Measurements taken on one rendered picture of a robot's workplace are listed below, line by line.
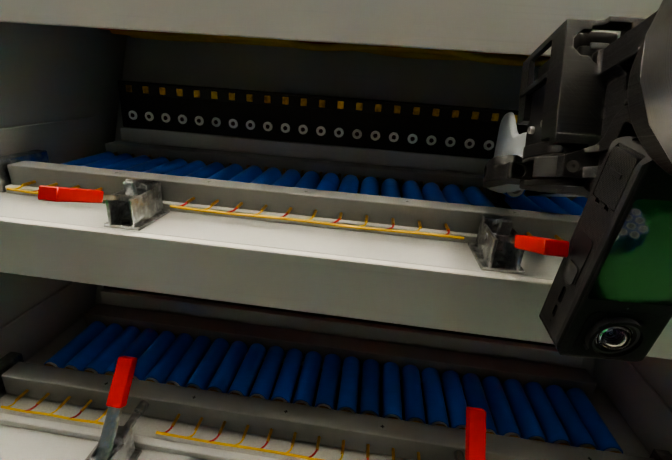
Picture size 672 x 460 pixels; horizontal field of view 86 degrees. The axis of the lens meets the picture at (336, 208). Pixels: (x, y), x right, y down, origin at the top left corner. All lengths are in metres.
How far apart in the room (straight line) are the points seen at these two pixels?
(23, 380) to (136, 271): 0.18
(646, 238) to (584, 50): 0.10
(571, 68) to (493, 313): 0.15
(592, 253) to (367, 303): 0.13
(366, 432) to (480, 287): 0.16
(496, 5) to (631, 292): 0.19
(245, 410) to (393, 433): 0.13
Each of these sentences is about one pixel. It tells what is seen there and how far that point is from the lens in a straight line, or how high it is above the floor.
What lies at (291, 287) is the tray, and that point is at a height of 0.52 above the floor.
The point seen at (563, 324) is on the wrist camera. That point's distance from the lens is 0.22.
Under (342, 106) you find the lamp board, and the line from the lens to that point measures 0.41.
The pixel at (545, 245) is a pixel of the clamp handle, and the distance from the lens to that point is 0.20.
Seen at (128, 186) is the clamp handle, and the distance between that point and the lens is 0.30.
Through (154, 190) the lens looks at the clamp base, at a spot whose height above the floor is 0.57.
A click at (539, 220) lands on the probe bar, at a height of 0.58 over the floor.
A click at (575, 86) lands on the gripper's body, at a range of 0.22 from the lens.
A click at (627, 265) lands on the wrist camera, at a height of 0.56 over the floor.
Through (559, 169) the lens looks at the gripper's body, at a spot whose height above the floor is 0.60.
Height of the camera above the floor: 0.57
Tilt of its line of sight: 1 degrees up
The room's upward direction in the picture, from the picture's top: 6 degrees clockwise
